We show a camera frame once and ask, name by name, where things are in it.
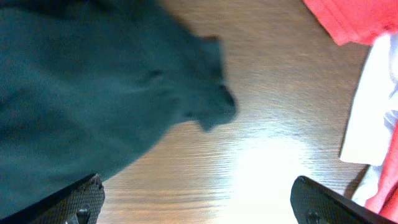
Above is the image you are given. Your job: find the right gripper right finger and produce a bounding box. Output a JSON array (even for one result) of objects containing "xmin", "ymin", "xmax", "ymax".
[{"xmin": 290, "ymin": 175, "xmax": 396, "ymax": 224}]

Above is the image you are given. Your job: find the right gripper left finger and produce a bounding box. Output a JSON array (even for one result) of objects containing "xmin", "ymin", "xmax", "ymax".
[{"xmin": 1, "ymin": 174, "xmax": 105, "ymax": 224}]

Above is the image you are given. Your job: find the dark green t-shirt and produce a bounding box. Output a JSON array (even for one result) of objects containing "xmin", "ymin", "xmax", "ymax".
[{"xmin": 1, "ymin": 1, "xmax": 236, "ymax": 217}]

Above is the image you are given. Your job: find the white garment under red shirt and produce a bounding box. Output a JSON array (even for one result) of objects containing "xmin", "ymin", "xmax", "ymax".
[{"xmin": 340, "ymin": 34, "xmax": 397, "ymax": 206}]

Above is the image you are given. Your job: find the red t-shirt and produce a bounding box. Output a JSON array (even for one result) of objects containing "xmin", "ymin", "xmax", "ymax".
[{"xmin": 304, "ymin": 0, "xmax": 397, "ymax": 222}]

